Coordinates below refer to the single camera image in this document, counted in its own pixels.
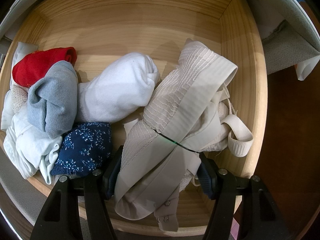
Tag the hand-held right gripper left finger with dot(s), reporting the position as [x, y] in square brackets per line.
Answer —
[111, 178]

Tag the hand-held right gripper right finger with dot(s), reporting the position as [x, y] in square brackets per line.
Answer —
[206, 178]

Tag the navy floral lace underwear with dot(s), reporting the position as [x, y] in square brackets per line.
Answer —
[85, 145]

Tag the beige lace bra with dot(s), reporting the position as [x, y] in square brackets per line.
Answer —
[190, 92]

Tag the light blue underwear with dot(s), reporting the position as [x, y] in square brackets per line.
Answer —
[55, 97]

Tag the red underwear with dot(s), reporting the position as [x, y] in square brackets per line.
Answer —
[32, 67]

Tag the wooden drawer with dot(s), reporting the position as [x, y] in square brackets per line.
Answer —
[137, 30]

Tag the beige patterned underwear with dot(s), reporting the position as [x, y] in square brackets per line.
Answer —
[18, 98]

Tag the thin black thread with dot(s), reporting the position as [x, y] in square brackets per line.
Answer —
[167, 138]

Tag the white rolled sock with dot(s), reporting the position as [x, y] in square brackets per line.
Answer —
[112, 92]

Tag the white crumpled garment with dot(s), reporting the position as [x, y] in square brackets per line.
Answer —
[27, 142]

